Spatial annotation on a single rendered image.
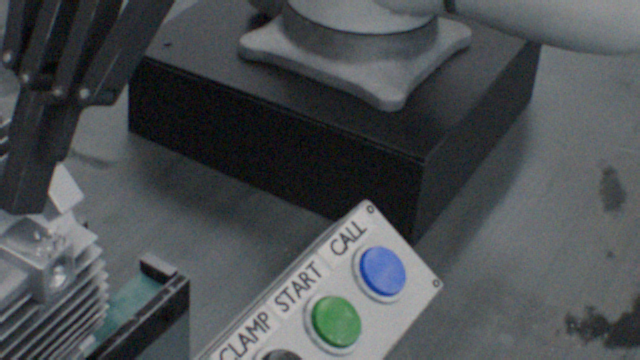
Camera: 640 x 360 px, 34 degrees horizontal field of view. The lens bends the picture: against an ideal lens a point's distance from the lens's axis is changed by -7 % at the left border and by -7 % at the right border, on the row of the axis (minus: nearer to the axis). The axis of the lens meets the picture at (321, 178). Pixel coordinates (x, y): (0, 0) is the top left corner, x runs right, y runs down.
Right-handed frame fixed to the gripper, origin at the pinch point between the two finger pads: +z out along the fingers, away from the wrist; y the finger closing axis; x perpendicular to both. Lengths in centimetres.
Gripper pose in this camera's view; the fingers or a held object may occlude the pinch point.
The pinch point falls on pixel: (34, 153)
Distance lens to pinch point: 62.5
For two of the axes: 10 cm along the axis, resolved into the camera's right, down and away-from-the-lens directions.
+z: -3.4, 9.3, 1.7
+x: 4.1, -0.2, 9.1
